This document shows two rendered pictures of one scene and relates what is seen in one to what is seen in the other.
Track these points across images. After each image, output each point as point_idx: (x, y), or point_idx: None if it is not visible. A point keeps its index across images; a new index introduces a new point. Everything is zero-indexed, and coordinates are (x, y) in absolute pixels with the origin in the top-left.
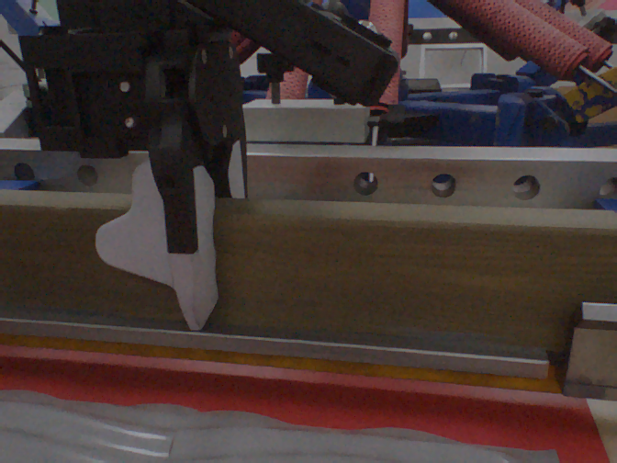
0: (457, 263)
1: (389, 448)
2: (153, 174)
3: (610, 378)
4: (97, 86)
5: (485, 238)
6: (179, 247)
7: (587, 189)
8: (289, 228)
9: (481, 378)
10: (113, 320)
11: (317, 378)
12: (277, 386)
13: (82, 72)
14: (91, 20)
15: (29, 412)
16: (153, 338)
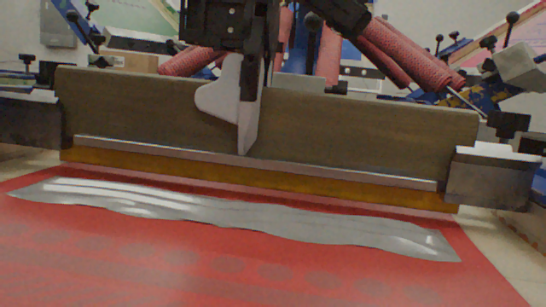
0: (392, 126)
1: (351, 218)
2: (244, 53)
3: (467, 191)
4: (216, 10)
5: (408, 112)
6: (246, 97)
7: None
8: (304, 100)
9: (398, 200)
10: (190, 147)
11: (304, 199)
12: (281, 199)
13: (212, 1)
14: None
15: (142, 188)
16: (215, 158)
